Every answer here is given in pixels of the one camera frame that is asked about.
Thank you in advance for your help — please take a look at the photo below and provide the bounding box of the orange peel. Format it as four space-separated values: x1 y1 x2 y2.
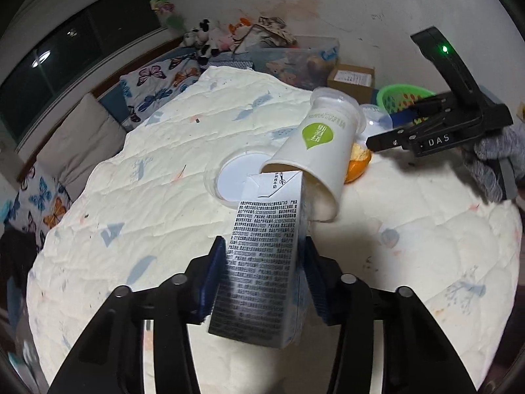
345 143 372 184

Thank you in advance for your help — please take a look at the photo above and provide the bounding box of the white paper cup green logo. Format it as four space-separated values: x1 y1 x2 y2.
261 87 367 222

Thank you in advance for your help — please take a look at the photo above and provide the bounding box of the blue white milk carton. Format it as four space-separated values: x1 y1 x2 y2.
208 171 309 349

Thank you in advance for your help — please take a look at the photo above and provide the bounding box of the clear round plastic container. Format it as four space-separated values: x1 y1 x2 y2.
204 145 276 209

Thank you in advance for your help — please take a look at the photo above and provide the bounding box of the clear plastic dome lid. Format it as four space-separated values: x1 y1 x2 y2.
358 104 392 143

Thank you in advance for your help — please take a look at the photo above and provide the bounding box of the grey knit gloved hand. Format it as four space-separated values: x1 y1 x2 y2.
461 124 524 203

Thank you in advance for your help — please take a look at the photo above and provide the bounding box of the green plastic mesh basket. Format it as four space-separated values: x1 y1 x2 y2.
376 84 434 115

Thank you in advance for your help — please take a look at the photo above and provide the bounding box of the brown cardboard box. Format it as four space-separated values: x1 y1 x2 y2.
326 63 375 104

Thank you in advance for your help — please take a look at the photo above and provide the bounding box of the clear plastic toy bin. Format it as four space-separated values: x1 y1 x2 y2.
248 36 340 91

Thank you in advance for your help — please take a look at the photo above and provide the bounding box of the cream quilted blanket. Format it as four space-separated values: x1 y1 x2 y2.
27 67 522 385

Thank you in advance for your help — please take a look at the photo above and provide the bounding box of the plush toy pile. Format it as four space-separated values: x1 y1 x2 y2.
179 16 297 66

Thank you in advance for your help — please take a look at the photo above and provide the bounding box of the butterfly pillow left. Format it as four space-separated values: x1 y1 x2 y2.
5 163 72 251

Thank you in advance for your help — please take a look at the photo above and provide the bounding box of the butterfly pillow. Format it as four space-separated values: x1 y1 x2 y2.
119 56 201 127
5 163 72 251

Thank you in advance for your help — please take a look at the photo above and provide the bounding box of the grey pillow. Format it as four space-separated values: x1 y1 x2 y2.
36 94 126 200

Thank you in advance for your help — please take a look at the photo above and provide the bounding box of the butterfly pillow right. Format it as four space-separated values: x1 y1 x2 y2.
119 56 201 127

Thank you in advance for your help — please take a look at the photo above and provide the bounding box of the artificial flower decoration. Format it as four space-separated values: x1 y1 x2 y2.
150 0 185 35

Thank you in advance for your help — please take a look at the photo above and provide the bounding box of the window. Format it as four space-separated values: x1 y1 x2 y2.
1 0 160 142

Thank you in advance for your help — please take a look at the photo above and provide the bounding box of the black camera handle unit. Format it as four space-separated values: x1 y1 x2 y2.
410 27 488 111

